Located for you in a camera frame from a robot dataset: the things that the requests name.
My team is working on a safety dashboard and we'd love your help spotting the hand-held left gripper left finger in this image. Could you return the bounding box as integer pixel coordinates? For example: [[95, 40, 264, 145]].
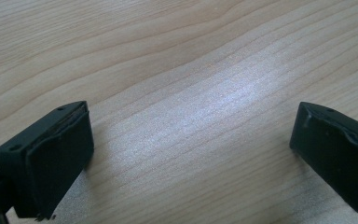
[[0, 100, 95, 220]]

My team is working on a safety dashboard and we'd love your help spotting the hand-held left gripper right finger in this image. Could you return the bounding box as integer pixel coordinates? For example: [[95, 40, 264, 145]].
[[289, 101, 358, 217]]

